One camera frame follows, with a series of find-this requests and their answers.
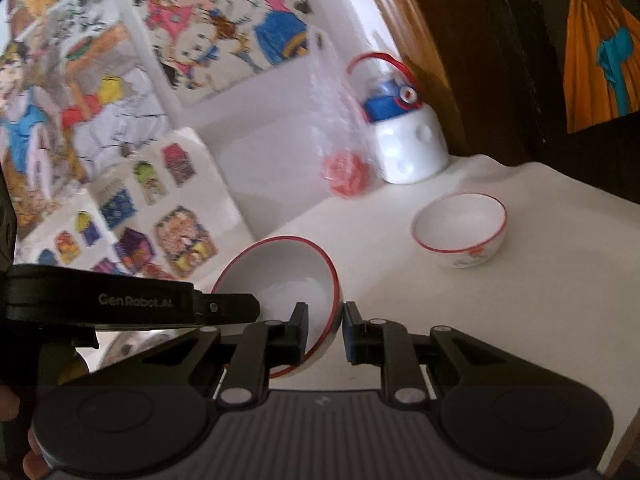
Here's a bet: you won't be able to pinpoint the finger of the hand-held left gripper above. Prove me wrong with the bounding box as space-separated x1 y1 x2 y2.
193 292 261 326

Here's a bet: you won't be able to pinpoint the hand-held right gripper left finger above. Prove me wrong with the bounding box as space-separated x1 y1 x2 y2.
90 301 310 406

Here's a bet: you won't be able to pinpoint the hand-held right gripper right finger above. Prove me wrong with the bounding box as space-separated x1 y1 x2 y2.
341 301 546 406

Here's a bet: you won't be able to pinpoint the white ceramic bowl red rim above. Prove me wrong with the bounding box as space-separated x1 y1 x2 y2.
210 236 342 380
411 191 507 269

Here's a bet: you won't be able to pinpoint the steel bowl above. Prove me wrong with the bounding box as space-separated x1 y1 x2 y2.
97 329 173 374

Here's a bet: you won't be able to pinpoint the person's left hand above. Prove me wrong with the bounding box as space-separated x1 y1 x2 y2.
0 386 49 480

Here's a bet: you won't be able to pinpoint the colourful houses drawing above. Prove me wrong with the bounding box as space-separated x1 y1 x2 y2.
15 127 256 282

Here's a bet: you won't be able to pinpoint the white printed tablecloth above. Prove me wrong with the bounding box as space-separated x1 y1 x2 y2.
75 152 640 476

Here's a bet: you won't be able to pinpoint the clear plastic bag red contents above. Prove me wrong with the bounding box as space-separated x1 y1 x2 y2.
307 30 377 202

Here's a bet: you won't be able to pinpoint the white water bottle blue lid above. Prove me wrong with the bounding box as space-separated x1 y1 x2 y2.
346 51 449 184

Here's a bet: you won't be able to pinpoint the boy with fan drawing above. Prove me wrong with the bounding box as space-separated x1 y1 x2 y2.
0 0 173 241

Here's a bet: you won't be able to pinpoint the girl with teddy drawing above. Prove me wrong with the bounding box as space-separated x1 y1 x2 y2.
125 0 331 107

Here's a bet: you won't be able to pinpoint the wooden table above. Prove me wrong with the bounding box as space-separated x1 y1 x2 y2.
602 400 640 480

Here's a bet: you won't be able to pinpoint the dark door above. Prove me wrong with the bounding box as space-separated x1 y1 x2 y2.
395 0 640 201

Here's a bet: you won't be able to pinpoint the orange dress woman poster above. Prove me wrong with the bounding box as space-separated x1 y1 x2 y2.
557 0 640 135

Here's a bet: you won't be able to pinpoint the brown wooden door frame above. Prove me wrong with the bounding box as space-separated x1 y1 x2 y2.
352 0 501 161

